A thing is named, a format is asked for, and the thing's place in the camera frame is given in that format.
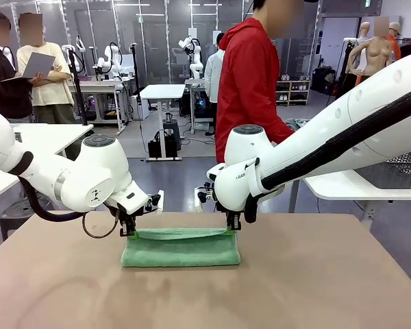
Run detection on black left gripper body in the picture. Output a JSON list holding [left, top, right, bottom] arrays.
[[117, 202, 138, 225]]

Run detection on green towel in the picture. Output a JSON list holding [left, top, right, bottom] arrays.
[[120, 228, 241, 268]]

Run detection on dark grey mesh basket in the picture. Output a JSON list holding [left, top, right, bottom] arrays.
[[354, 150, 411, 190]]

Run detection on person's right forearm red sleeve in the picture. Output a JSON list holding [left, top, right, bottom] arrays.
[[272, 114, 297, 143]]

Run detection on black bag under desk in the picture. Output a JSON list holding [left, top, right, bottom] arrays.
[[147, 130, 178, 159]]

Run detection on dark round stool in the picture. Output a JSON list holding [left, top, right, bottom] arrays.
[[162, 120, 182, 151]]

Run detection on black plastic stool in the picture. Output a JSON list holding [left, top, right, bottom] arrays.
[[0, 200, 36, 241]]

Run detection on white floor cabinet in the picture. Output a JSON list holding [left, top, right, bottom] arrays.
[[129, 95, 151, 121]]

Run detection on person in red jacket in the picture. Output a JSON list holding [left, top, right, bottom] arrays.
[[214, 0, 306, 165]]

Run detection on white standing desk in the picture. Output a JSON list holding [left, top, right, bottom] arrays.
[[139, 84, 186, 162]]

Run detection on white robot workbench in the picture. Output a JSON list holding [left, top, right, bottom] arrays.
[[184, 78, 217, 134], [68, 77, 131, 136]]

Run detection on wooden shoe shelf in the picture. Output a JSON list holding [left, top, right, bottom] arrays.
[[275, 79, 312, 106]]

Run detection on person in white hoodie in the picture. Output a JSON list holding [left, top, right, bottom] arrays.
[[204, 32, 226, 136]]

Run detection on black pole stand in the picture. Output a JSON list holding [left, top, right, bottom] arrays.
[[129, 42, 145, 119]]

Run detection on person in cream t-shirt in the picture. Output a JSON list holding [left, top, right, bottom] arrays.
[[16, 12, 75, 125]]

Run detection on black tripod stand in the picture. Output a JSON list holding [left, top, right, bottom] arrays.
[[65, 47, 90, 126]]

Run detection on black suitcases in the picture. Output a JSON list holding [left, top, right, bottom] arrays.
[[311, 66, 337, 96]]

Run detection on hanging black trousers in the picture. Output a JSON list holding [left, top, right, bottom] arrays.
[[335, 73, 356, 100]]

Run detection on grey laptop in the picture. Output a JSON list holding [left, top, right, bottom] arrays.
[[0, 51, 55, 83]]

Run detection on person in black hoodie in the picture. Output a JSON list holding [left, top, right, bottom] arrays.
[[0, 10, 34, 124]]

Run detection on skin-tone mannequin grey trousers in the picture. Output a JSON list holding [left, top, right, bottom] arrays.
[[347, 16, 397, 86]]

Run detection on white mannequin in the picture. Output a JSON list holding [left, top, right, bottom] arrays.
[[354, 21, 373, 75]]

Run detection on mannequin with beige hat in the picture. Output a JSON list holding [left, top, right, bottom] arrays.
[[386, 21, 402, 62]]

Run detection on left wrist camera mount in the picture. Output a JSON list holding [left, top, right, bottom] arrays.
[[142, 189, 165, 215]]

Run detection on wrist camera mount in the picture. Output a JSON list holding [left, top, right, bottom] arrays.
[[194, 182, 215, 210], [142, 189, 165, 215]]

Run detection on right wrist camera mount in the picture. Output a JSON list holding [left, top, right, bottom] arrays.
[[194, 182, 215, 210]]

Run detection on black right arm cable sleeve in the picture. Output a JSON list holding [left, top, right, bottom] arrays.
[[245, 92, 411, 223]]

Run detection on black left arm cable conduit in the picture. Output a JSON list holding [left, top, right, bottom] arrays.
[[10, 150, 90, 223]]

